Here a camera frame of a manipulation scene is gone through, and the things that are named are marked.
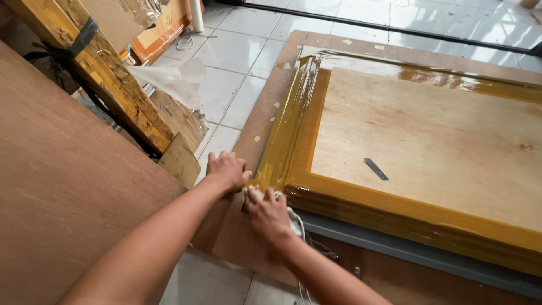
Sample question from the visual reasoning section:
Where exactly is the white film roll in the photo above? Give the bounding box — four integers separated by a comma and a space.
189, 0, 205, 34

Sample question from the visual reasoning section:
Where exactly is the person's left hand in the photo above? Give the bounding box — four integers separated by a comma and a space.
205, 150, 254, 195

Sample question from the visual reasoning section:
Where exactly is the white cable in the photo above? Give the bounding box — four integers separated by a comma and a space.
286, 206, 315, 305

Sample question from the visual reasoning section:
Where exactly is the brown plywood sheet under panel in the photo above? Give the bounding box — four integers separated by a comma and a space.
193, 30, 542, 305

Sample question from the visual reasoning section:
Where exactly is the tape wrapped wooden frame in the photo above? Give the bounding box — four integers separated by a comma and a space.
3, 0, 175, 156

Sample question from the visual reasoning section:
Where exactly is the black floor rail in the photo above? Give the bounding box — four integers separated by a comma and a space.
215, 0, 542, 58

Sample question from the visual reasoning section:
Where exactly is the translucent plastic sheet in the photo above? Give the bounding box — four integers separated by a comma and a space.
127, 57, 208, 112

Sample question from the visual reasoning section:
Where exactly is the dark green strap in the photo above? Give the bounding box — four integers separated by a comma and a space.
68, 17, 100, 58

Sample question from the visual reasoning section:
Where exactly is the person's right hand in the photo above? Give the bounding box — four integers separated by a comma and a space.
243, 188, 298, 252

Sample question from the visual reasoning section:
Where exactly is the large brown plywood board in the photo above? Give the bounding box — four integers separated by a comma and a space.
0, 40, 189, 305

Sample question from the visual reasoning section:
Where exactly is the small metal cutter blade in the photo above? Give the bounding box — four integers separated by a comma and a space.
364, 158, 389, 181

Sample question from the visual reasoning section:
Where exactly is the white cord loop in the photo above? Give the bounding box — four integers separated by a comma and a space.
176, 35, 196, 52

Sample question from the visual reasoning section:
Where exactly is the brown cardboard sheet with film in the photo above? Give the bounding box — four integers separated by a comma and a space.
78, 0, 165, 52

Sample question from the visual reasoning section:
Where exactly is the orange wooden frame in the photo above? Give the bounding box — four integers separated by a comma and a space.
128, 0, 205, 67

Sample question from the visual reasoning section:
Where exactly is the crumpled cardboard pile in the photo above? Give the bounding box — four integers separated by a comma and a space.
149, 90, 210, 154

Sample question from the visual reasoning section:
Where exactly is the flat cardboard piece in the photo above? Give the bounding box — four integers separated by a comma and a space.
157, 132, 202, 190

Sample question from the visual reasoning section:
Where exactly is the white cloth wad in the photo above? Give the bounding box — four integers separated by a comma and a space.
245, 186, 306, 240

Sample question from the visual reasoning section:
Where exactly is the grey metal table frame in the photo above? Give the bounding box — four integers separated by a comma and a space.
296, 209, 542, 300

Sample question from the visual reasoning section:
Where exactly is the plastic wooden door panel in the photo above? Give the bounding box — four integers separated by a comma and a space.
248, 44, 542, 278

